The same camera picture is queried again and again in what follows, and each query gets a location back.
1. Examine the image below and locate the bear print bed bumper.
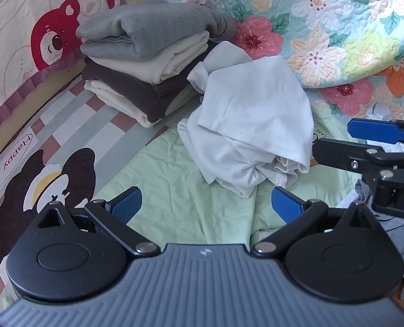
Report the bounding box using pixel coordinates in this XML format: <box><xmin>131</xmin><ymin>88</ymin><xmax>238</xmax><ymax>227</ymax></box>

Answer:
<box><xmin>0</xmin><ymin>0</ymin><xmax>121</xmax><ymax>137</ymax></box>

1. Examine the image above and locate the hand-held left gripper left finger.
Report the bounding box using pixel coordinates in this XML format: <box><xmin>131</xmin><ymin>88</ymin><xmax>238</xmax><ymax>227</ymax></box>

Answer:
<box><xmin>26</xmin><ymin>186</ymin><xmax>161</xmax><ymax>257</ymax></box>

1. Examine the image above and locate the blue-grey cloth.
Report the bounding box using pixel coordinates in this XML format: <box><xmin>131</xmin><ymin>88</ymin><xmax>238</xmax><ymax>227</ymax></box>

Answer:
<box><xmin>335</xmin><ymin>179</ymin><xmax>404</xmax><ymax>302</ymax></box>

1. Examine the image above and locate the tan padded bed rail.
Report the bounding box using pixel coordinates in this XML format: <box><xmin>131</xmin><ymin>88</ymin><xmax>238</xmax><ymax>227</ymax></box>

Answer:
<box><xmin>0</xmin><ymin>66</ymin><xmax>83</xmax><ymax>178</ymax></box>

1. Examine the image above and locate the folded dark brown garment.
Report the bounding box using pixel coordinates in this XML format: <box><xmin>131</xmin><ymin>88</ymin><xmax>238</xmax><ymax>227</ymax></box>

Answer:
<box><xmin>82</xmin><ymin>39</ymin><xmax>219</xmax><ymax>124</ymax></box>

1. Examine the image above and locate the light green blanket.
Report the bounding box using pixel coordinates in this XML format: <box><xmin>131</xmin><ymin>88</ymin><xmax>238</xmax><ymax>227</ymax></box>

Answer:
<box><xmin>93</xmin><ymin>102</ymin><xmax>359</xmax><ymax>246</ymax></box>

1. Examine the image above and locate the striped dog print bed sheet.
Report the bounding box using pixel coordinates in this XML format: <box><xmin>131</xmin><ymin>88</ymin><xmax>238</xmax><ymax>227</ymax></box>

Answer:
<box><xmin>0</xmin><ymin>71</ymin><xmax>202</xmax><ymax>317</ymax></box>

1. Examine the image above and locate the floral quilt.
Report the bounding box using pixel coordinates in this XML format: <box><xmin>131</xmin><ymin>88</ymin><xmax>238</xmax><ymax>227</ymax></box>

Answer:
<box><xmin>113</xmin><ymin>0</ymin><xmax>404</xmax><ymax>125</ymax></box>

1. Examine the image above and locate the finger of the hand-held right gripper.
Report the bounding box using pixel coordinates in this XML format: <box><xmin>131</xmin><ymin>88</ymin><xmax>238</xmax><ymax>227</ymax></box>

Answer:
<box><xmin>312</xmin><ymin>138</ymin><xmax>390</xmax><ymax>174</ymax></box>
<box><xmin>347</xmin><ymin>117</ymin><xmax>404</xmax><ymax>152</ymax></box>

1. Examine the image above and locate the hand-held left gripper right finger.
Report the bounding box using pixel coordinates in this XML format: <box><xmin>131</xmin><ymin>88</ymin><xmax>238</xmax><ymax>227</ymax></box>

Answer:
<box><xmin>250</xmin><ymin>187</ymin><xmax>385</xmax><ymax>257</ymax></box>

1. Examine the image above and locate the white garment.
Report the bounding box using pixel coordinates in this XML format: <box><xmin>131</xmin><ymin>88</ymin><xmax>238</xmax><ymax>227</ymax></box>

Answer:
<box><xmin>177</xmin><ymin>40</ymin><xmax>314</xmax><ymax>199</ymax></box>

